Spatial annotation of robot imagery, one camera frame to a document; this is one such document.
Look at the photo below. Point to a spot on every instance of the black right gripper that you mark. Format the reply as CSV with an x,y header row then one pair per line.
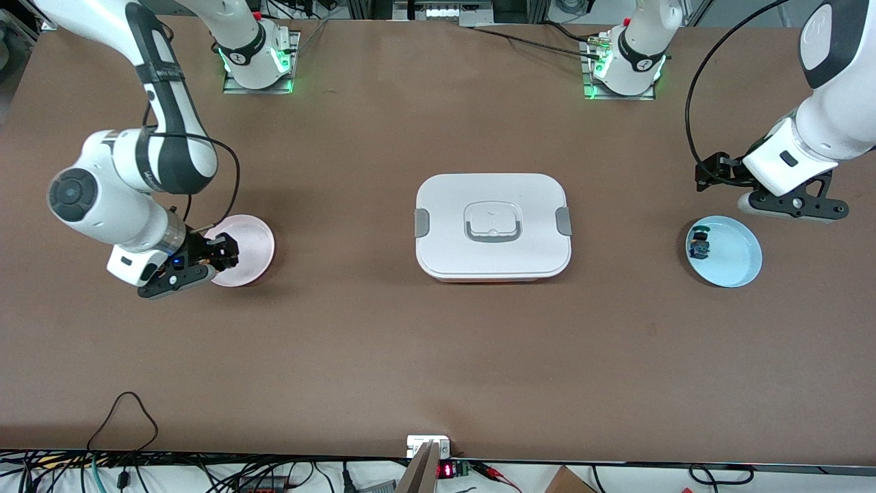
x,y
199,247

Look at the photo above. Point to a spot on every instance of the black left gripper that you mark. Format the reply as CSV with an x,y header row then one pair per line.
x,y
726,171

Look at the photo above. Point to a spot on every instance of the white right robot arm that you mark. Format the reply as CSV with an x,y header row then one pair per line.
x,y
102,205

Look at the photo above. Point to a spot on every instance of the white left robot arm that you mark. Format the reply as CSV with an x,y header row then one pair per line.
x,y
835,116

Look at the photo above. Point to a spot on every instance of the white lunch box grey clips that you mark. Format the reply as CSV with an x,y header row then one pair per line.
x,y
493,205

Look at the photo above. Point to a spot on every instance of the small white box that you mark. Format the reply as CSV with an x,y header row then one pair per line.
x,y
417,444

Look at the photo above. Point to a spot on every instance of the pink round plate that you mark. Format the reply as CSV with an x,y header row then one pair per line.
x,y
254,246

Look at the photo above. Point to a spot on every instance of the light blue round plate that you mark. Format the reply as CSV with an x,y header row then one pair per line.
x,y
736,253

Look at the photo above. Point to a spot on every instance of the orange connector strip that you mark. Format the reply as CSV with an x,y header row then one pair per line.
x,y
263,486

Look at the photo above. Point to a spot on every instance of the black power plug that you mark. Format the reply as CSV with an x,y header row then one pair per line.
x,y
348,478

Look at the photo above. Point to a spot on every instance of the aluminium profile bar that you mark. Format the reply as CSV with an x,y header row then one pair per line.
x,y
421,472

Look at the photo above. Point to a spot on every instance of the white lit panel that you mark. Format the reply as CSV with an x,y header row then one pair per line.
x,y
452,11

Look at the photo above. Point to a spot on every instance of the red digit display module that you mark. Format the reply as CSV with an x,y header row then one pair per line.
x,y
446,470

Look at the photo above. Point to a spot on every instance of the green terminal board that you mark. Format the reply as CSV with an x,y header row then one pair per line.
x,y
463,468

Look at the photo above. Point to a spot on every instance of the brown cardboard piece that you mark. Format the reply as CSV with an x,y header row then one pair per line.
x,y
568,483

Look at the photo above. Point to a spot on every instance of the red clip leads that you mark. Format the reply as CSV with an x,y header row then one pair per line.
x,y
499,479

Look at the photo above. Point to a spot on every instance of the blue green push-button switch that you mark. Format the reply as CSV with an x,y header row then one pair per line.
x,y
699,245

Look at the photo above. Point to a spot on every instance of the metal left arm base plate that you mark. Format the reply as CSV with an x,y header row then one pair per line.
x,y
590,94

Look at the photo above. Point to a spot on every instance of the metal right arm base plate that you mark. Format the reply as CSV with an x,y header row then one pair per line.
x,y
229,87

